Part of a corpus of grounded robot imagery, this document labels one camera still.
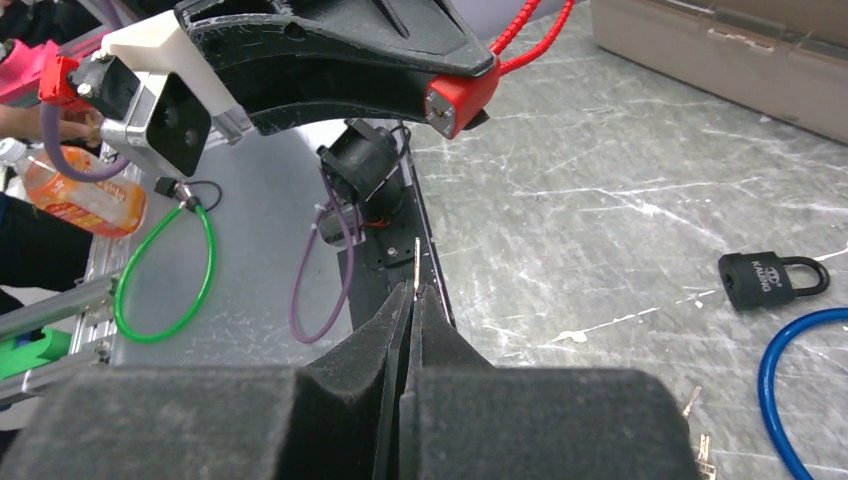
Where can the black padlock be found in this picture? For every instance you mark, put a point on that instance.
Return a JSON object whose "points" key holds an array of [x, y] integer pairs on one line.
{"points": [[760, 280]]}

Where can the orange drink bottle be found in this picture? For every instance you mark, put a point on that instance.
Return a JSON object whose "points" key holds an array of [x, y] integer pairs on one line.
{"points": [[112, 208]]}

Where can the silver key bunch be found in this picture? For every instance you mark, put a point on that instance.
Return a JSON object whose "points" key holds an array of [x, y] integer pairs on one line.
{"points": [[417, 267]]}

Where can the green cable lock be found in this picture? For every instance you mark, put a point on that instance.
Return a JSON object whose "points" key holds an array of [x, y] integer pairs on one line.
{"points": [[153, 261]]}

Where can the aluminium frame rail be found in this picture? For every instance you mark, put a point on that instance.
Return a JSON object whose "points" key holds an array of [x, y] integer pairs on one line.
{"points": [[52, 339]]}

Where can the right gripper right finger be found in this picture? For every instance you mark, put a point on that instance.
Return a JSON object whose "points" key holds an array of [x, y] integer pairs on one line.
{"points": [[464, 418]]}

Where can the red cable lock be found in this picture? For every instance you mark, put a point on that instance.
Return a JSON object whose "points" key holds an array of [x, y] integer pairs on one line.
{"points": [[453, 103]]}

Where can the blue cable lock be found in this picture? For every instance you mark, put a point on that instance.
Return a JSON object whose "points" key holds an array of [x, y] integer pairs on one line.
{"points": [[802, 395]]}

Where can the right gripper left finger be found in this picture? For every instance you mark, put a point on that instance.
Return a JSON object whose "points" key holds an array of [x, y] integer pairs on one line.
{"points": [[330, 419]]}

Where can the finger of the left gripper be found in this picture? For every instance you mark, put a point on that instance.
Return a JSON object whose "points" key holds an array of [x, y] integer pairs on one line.
{"points": [[331, 33], [283, 82]]}

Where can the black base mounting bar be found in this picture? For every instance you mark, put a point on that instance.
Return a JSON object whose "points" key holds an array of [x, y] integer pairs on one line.
{"points": [[371, 169]]}

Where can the brown translucent tool box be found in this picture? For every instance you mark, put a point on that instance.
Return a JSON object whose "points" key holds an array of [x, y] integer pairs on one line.
{"points": [[786, 59]]}

